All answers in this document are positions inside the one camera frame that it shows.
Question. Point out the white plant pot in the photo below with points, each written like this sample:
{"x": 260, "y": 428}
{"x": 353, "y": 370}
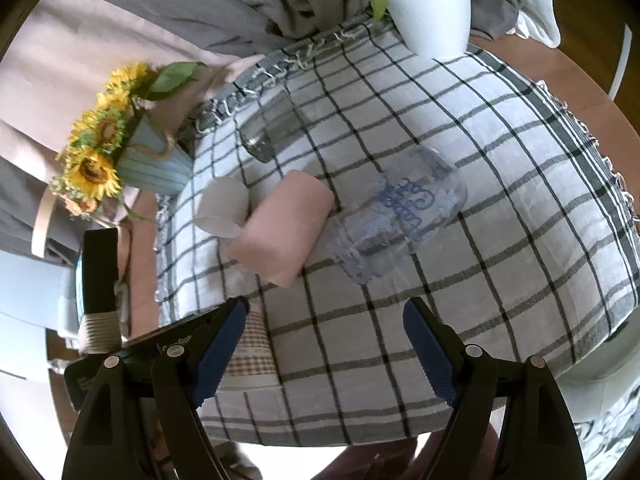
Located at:
{"x": 438, "y": 29}

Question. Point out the blue ribbed vase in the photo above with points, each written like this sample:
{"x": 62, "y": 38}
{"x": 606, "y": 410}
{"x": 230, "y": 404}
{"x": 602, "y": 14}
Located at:
{"x": 153, "y": 161}

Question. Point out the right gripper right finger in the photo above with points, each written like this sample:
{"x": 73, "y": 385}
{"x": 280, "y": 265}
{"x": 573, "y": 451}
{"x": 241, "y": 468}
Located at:
{"x": 537, "y": 440}

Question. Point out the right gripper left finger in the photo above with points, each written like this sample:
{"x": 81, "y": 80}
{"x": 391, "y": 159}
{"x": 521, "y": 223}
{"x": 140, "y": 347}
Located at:
{"x": 178, "y": 367}

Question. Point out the checkered grey tablecloth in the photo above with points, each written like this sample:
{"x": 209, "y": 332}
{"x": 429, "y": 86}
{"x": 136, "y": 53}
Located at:
{"x": 491, "y": 201}

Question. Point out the pink plastic cup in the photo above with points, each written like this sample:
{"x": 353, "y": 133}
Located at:
{"x": 280, "y": 234}

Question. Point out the clear glass with blue print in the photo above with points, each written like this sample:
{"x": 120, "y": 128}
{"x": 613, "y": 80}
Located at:
{"x": 417, "y": 194}

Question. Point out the patterned paper cup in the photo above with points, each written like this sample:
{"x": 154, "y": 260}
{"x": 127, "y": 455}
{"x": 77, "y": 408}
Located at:
{"x": 252, "y": 365}

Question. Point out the smoky square glass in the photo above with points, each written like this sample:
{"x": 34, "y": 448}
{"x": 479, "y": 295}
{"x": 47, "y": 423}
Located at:
{"x": 277, "y": 123}

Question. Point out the white chair frame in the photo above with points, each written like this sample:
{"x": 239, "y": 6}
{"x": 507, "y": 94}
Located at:
{"x": 621, "y": 63}

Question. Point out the beige curtain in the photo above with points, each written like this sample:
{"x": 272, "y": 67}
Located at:
{"x": 60, "y": 60}

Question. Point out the sunflower bouquet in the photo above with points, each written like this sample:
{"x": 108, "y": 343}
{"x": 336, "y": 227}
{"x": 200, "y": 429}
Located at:
{"x": 98, "y": 137}

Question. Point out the white paper cup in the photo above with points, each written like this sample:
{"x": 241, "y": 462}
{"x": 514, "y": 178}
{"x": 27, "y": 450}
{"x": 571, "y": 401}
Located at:
{"x": 223, "y": 208}

